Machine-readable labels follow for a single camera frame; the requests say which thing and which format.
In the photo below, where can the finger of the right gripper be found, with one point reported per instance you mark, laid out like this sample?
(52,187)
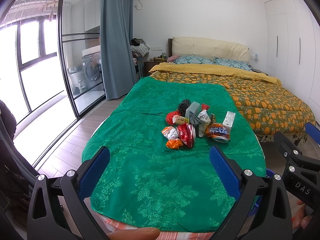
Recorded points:
(301,173)
(313,132)

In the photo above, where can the grey-blue curtain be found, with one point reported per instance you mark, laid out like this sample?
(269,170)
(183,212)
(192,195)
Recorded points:
(116,32)

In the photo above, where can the cream padded headboard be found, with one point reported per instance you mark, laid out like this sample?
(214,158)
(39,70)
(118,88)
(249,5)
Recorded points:
(208,48)

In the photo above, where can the clear plastic floss box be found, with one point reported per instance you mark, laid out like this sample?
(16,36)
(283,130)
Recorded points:
(194,108)

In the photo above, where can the yellow green snack bar wrapper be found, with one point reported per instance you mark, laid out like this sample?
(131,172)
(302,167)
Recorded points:
(179,120)

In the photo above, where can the gold foil wrapper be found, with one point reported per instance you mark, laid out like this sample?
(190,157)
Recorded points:
(212,119)

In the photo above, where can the red snack wrapper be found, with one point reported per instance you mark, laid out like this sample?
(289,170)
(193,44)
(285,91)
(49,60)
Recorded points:
(204,107)

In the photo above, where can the black framed glass door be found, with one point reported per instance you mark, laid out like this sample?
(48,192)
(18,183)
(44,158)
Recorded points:
(42,78)

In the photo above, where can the person's right hand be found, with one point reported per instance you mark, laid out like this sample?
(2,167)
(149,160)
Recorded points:
(301,219)

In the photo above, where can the orange floral quilt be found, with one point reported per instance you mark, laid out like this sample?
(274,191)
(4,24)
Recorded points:
(267,107)

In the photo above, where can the teal patterned right pillow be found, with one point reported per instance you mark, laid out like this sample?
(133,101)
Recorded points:
(233,63)

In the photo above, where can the red crushed can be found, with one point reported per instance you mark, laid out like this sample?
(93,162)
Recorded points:
(187,134)

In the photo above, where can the white green milk carton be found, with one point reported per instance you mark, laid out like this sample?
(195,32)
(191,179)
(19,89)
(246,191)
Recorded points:
(228,121)

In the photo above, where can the dark wooden nightstand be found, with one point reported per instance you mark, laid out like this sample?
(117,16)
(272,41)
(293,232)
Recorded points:
(148,65)

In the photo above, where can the teal patterned left pillow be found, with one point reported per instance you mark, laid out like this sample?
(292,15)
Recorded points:
(191,59)

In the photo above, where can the orange white snack bag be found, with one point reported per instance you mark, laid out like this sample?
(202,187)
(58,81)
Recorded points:
(170,133)

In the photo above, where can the red round wrapper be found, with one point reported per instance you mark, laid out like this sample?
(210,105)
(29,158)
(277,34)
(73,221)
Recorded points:
(170,116)

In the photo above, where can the pile of clothes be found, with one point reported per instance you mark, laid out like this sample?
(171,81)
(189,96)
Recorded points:
(139,48)

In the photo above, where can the white wardrobe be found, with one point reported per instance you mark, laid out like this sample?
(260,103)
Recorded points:
(293,49)

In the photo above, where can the orange wrapper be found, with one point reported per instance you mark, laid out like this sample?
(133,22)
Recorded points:
(174,143)

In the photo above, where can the orange blue chip bag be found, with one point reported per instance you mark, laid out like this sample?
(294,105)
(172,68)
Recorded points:
(218,133)

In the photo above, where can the washing machine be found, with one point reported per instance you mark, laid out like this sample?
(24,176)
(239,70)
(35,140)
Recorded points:
(92,68)

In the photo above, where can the green floral tablecloth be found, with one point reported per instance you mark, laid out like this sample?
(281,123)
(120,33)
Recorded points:
(148,184)

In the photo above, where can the yellow blanket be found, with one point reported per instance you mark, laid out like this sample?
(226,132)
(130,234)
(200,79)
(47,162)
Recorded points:
(214,69)

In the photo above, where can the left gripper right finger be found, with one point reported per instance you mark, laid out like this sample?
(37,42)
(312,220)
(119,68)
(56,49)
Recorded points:
(261,209)

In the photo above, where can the teal patterned pillow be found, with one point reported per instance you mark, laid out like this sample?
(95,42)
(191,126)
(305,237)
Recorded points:
(233,63)
(191,59)

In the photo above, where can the person's left hand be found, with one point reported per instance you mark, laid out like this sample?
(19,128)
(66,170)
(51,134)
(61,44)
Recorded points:
(135,234)

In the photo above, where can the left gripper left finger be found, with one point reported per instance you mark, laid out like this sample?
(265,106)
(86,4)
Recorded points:
(45,216)

